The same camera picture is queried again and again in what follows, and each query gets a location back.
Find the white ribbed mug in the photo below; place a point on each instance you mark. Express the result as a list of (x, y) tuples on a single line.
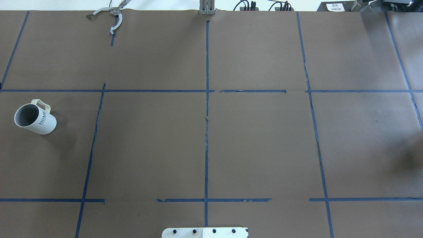
[(36, 117)]

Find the aluminium frame post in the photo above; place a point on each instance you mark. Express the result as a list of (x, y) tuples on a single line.
[(207, 7)]

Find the white camera stand column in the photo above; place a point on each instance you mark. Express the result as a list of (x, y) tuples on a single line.
[(206, 232)]

